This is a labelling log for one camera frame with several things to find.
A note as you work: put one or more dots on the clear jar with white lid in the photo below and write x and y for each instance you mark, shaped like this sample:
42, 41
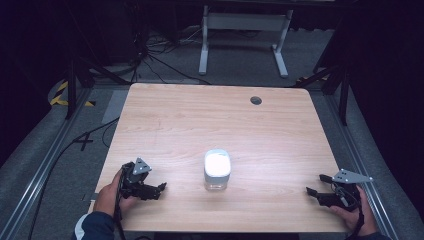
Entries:
217, 170

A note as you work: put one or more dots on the black metal stand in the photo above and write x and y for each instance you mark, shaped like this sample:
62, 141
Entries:
71, 86
343, 90

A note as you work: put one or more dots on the yellow black hazard tape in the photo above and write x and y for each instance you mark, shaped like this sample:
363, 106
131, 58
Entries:
58, 98

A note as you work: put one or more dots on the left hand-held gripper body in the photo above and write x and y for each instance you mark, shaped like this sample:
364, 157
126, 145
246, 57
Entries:
131, 181

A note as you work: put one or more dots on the grey table grommet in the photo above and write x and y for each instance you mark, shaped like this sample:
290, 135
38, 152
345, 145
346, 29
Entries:
256, 100

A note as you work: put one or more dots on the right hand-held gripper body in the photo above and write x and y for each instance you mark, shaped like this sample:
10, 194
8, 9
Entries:
345, 193

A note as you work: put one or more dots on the person's left hand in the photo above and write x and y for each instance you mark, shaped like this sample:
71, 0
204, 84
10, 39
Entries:
107, 196

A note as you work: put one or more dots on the aluminium floor rail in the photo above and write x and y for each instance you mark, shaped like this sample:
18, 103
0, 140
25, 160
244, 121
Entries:
36, 180
363, 166

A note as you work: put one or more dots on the grey floor plate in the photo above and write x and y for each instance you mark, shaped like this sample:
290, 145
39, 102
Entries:
115, 106

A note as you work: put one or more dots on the person's right hand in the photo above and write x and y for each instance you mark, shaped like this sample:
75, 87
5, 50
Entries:
360, 216

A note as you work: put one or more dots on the white metal table frame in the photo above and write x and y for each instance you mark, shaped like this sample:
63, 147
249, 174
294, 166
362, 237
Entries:
245, 21

